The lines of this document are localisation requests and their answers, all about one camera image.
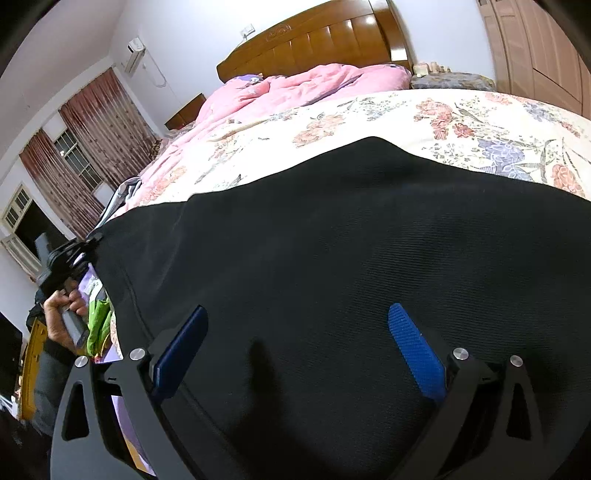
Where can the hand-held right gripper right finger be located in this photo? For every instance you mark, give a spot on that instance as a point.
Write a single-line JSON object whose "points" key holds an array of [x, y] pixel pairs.
{"points": [[415, 350]]}

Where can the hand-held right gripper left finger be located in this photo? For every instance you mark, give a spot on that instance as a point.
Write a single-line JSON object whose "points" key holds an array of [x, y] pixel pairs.
{"points": [[182, 350]]}

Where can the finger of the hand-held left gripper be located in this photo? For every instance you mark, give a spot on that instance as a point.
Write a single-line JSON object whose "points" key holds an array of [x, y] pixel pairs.
{"points": [[90, 242]]}

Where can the black pants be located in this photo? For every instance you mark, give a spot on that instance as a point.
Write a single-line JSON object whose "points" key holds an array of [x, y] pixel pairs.
{"points": [[323, 258]]}

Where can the person's left forearm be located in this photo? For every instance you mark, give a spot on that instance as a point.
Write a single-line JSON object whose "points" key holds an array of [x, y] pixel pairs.
{"points": [[53, 383]]}

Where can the person's left hand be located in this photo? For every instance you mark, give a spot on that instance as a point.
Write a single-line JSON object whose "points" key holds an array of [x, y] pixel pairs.
{"points": [[55, 318]]}

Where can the white framed window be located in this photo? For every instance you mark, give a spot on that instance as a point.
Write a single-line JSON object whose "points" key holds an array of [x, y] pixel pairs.
{"points": [[21, 230]]}

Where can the grey white garment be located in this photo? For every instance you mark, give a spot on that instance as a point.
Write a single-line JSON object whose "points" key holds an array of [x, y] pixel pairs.
{"points": [[120, 198]]}

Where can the red patterned curtain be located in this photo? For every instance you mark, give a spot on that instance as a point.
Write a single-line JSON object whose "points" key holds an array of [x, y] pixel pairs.
{"points": [[55, 184], [111, 120]]}

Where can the green cloth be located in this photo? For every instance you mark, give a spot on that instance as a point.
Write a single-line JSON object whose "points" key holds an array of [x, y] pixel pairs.
{"points": [[99, 323]]}

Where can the barred window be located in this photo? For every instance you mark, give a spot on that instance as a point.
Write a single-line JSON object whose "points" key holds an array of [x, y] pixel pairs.
{"points": [[81, 159]]}

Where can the purple printed blanket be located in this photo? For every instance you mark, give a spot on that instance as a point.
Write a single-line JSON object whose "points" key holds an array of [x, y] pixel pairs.
{"points": [[127, 429]]}

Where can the black screen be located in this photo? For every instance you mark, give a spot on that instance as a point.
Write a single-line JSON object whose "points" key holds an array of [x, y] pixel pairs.
{"points": [[9, 355]]}

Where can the wooden nightstand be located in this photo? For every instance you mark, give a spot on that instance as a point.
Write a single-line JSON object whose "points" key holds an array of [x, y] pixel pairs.
{"points": [[184, 113]]}

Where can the white air conditioner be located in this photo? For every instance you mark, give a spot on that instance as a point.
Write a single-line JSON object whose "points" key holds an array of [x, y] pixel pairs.
{"points": [[135, 53]]}

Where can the purple pillow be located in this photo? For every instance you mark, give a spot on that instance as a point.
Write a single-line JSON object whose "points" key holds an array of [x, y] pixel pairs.
{"points": [[244, 79]]}

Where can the floral bed sheet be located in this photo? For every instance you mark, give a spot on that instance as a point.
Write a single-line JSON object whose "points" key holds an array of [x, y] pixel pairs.
{"points": [[369, 120]]}

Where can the pink quilt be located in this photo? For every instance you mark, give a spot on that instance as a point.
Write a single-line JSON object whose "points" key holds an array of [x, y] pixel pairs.
{"points": [[286, 92]]}

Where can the dark floral cushion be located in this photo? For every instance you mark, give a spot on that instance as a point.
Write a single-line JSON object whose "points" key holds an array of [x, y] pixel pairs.
{"points": [[452, 81]]}

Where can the wooden headboard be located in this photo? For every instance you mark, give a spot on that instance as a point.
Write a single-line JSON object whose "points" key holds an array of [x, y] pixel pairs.
{"points": [[323, 41]]}

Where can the white wall socket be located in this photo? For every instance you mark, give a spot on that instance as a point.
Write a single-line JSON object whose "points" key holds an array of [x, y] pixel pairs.
{"points": [[248, 30]]}

